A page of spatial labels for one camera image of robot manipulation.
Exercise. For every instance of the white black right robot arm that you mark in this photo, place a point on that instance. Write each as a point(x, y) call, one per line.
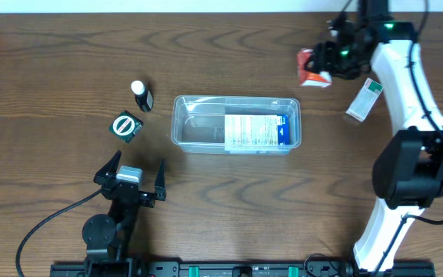
point(408, 175)

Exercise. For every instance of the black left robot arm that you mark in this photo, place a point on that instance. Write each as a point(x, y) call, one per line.
point(107, 235)

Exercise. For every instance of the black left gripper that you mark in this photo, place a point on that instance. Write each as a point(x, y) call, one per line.
point(161, 193)

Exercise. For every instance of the green Zam-Buk box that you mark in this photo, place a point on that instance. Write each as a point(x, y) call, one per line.
point(126, 126)

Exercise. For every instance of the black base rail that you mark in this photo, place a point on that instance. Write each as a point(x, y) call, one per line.
point(312, 267)

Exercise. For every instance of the clear plastic container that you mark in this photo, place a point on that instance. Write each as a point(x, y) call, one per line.
point(198, 122)

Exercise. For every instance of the orange red medicine box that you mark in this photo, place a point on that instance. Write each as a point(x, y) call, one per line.
point(306, 78)

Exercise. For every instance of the dark bottle white cap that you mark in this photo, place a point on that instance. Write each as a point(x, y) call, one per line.
point(143, 95)

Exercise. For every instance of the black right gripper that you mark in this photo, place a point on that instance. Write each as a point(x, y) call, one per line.
point(322, 58)

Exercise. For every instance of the blue white medicine box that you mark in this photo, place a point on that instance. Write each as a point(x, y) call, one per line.
point(256, 132)

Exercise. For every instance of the white green medicine box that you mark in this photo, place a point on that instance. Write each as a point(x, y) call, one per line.
point(364, 100)

